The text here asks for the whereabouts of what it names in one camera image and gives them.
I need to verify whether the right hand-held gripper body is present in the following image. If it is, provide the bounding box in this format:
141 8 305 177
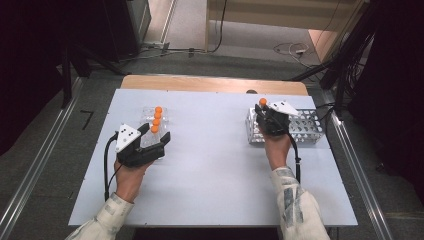
256 100 300 137

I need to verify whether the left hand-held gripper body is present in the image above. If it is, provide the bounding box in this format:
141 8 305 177
114 123 167 169

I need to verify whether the clear plastic tube rack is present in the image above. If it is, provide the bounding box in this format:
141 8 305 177
138 106 169 161

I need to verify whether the metal perforated tube rack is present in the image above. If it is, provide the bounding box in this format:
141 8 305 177
245 107 325 145

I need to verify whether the person's right hand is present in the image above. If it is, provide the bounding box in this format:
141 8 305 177
261 130 293 171

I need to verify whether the person's left hand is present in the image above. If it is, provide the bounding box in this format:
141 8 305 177
113 159 153 204

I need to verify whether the wooden table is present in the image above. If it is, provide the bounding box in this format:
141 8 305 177
120 74 310 97

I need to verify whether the white table board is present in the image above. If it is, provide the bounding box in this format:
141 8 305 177
68 88 359 228

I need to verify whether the black tripod stand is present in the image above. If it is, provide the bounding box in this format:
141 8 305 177
289 0 379 116

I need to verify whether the grey power strip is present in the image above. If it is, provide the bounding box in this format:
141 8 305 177
142 41 172 52

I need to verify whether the black metal stand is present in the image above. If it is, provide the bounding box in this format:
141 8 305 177
59 41 128 110

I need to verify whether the light wooden furniture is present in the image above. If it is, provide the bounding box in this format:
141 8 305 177
204 0 368 64

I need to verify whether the dark cabinet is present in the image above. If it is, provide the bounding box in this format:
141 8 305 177
102 0 153 64

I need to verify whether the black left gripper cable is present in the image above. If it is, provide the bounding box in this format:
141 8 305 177
103 131 123 202

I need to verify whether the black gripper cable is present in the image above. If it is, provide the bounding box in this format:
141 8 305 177
103 131 123 202
286 133 302 185

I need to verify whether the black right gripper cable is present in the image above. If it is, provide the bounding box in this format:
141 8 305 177
286 133 302 185

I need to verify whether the white floor cable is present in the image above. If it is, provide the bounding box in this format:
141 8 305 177
272 41 312 68

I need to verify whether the black floor cable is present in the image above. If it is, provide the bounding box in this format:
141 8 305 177
207 0 229 54

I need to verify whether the aluminium floor rail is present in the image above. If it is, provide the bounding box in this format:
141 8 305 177
0 77 84 236
320 90 395 240

